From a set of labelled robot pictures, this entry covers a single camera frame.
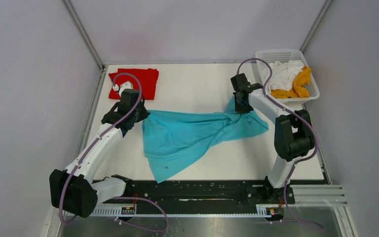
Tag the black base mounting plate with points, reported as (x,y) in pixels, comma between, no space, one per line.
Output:
(241,191)

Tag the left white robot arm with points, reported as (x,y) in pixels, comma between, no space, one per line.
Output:
(73,189)

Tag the white slotted cable duct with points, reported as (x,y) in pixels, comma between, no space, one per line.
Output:
(187,210)

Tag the folded red t-shirt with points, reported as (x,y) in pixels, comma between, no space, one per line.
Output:
(147,77)

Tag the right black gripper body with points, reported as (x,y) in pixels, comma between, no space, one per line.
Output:
(240,106)

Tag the white crumpled t-shirt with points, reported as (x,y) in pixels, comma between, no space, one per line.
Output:
(283,74)

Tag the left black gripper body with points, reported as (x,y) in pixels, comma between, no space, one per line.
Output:
(141,113)

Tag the yellow crumpled t-shirt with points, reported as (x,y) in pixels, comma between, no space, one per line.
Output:
(298,90)

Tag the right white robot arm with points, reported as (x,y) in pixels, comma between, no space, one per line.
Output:
(293,134)

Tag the teal t-shirt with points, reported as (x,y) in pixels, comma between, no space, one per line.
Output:
(173,141)

